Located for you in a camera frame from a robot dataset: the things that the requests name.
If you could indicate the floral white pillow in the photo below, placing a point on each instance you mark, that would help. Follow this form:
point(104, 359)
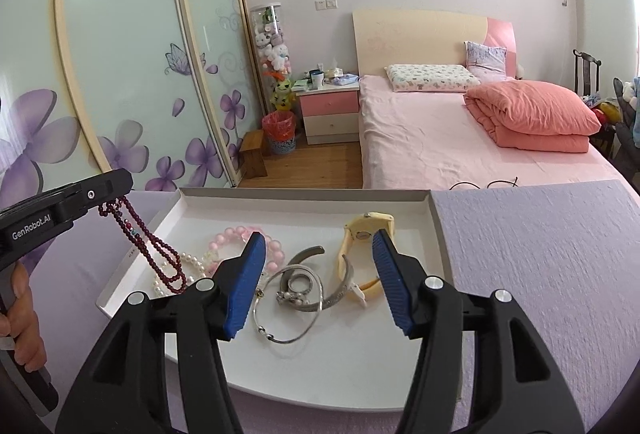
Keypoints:
point(430, 77)

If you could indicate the engraved grey cuff bangle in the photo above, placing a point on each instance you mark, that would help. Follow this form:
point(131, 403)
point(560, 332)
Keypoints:
point(340, 291)

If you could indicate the grey jewelry tray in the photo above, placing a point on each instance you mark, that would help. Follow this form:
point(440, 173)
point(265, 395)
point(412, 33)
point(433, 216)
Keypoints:
point(325, 364)

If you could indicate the purple pillow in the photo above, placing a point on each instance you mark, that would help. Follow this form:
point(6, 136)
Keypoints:
point(485, 58)

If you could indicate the pink bed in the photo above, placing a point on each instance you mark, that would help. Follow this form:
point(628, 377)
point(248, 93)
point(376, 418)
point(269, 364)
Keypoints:
point(425, 138)

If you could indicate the lavender table cloth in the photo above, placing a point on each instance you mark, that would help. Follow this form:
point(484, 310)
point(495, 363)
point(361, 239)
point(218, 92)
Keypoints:
point(525, 264)

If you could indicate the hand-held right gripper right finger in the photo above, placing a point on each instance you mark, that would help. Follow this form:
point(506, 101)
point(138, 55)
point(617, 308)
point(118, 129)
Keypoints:
point(392, 284)

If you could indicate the colourful toy pile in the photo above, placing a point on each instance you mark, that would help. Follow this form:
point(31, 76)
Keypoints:
point(600, 111)

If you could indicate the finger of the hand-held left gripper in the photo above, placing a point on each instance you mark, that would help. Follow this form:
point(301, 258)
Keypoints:
point(100, 191)

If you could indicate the red trash bin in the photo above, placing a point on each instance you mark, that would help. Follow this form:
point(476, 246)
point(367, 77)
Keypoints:
point(280, 138)

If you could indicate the clear plush toy tube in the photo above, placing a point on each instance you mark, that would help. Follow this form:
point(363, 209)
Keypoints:
point(270, 38)

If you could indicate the small wooden stool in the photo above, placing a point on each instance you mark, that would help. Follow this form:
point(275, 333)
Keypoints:
point(254, 153)

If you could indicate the floral glass sliding wardrobe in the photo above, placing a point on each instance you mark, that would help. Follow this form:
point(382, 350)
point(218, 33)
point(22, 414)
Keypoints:
point(125, 38)

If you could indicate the green yellow plush toy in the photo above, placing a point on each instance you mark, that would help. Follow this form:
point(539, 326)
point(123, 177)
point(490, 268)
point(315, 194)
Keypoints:
point(282, 93)

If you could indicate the cream wristwatch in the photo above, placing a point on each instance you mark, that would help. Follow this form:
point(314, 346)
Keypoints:
point(365, 224)

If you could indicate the blue garment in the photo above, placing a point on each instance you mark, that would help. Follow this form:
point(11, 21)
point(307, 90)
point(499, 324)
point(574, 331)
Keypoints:
point(636, 113)

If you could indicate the folded pink duvet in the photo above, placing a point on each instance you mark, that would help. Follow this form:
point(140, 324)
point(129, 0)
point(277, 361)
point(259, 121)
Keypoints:
point(530, 113)

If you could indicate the dark wooden chair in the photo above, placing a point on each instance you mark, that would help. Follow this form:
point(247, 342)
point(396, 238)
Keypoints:
point(585, 73)

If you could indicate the pink white nightstand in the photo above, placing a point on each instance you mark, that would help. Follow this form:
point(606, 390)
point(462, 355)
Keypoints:
point(330, 118)

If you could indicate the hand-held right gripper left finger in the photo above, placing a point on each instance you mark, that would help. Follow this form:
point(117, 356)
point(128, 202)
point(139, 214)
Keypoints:
point(247, 284)

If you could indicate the white wall socket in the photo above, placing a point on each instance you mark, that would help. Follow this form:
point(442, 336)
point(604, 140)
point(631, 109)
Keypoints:
point(326, 4)

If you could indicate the person's left hand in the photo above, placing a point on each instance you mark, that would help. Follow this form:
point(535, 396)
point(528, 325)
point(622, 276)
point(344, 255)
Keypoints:
point(27, 324)

